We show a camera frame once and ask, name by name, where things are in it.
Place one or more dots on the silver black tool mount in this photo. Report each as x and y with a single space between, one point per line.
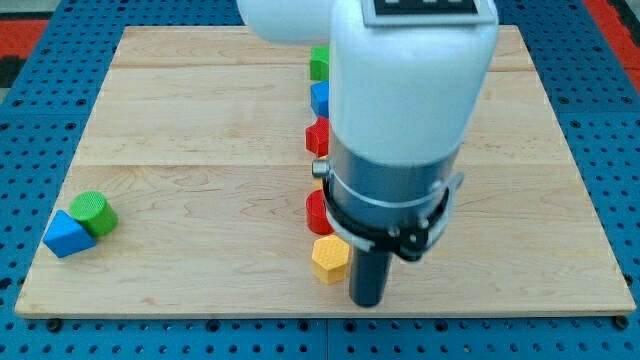
398 208

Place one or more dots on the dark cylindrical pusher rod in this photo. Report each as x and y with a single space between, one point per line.
369 271

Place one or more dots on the yellow block behind arm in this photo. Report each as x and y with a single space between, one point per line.
319 181

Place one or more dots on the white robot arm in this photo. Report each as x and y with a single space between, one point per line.
404 77

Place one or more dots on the wooden board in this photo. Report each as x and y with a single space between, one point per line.
197 140

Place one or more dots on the blue triangle block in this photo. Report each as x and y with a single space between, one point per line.
64 236

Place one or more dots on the yellow hexagon block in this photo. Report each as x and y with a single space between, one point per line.
330 256

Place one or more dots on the red cylinder block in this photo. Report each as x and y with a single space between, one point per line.
316 218

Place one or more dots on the red hexagon block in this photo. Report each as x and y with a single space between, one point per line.
317 137

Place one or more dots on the blue cube block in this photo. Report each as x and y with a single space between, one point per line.
319 98

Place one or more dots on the green cube block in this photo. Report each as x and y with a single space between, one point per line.
319 63

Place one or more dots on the green cylinder block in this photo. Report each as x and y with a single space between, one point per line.
94 213

